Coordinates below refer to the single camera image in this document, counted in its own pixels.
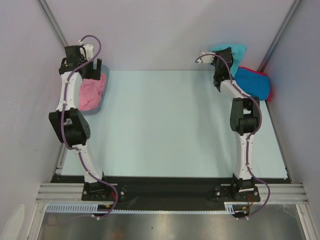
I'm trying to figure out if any teal t shirt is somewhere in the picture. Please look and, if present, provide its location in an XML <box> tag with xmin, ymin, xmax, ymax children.
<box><xmin>211</xmin><ymin>43</ymin><xmax>247</xmax><ymax>77</ymax></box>

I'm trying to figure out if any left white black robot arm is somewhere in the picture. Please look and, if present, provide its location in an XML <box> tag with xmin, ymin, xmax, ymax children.
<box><xmin>48</xmin><ymin>43</ymin><xmax>111</xmax><ymax>200</ymax></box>

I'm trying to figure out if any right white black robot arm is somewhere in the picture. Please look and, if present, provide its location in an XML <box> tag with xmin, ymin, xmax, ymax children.
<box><xmin>211</xmin><ymin>47</ymin><xmax>262</xmax><ymax>201</ymax></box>

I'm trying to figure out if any grey plastic basket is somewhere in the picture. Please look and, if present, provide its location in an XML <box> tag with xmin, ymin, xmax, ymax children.
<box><xmin>57</xmin><ymin>63</ymin><xmax>111</xmax><ymax>116</ymax></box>

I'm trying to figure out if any blue folded t shirt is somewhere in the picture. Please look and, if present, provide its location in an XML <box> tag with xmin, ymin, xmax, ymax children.
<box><xmin>233</xmin><ymin>66</ymin><xmax>272</xmax><ymax>101</ymax></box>

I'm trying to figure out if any pink crumpled t shirt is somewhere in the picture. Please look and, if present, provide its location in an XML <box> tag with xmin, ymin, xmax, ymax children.
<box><xmin>79</xmin><ymin>73</ymin><xmax>107</xmax><ymax>111</ymax></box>

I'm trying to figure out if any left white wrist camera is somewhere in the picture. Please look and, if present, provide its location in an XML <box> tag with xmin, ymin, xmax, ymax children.
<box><xmin>78</xmin><ymin>40</ymin><xmax>94</xmax><ymax>60</ymax></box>

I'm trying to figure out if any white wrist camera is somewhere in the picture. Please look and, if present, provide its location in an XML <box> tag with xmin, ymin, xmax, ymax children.
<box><xmin>78</xmin><ymin>40</ymin><xmax>94</xmax><ymax>60</ymax></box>
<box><xmin>197</xmin><ymin>51</ymin><xmax>216</xmax><ymax>66</ymax></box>

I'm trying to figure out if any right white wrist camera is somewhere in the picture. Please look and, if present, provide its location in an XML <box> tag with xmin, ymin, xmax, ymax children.
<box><xmin>197</xmin><ymin>51</ymin><xmax>216</xmax><ymax>66</ymax></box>

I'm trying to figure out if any left corner aluminium post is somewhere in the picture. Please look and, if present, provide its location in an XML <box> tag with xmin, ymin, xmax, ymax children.
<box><xmin>36</xmin><ymin>0</ymin><xmax>69</xmax><ymax>57</ymax></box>

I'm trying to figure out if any corner aluminium post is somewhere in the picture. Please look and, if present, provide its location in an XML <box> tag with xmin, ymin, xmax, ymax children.
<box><xmin>258</xmin><ymin>0</ymin><xmax>303</xmax><ymax>73</ymax></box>
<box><xmin>36</xmin><ymin>0</ymin><xmax>69</xmax><ymax>57</ymax></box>

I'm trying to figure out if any right corner aluminium post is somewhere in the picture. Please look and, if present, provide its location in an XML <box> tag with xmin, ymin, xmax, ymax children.
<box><xmin>258</xmin><ymin>0</ymin><xmax>303</xmax><ymax>73</ymax></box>

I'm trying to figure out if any aluminium frame rail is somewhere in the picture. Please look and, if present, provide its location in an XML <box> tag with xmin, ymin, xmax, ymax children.
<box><xmin>36</xmin><ymin>183</ymin><xmax>309</xmax><ymax>205</ymax></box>

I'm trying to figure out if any grey slotted cable duct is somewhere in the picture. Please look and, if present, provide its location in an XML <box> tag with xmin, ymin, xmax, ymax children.
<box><xmin>46</xmin><ymin>203</ymin><xmax>248</xmax><ymax>215</ymax></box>

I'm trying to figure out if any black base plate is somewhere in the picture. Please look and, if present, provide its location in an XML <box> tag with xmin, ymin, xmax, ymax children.
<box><xmin>49</xmin><ymin>173</ymin><xmax>293</xmax><ymax>211</ymax></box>

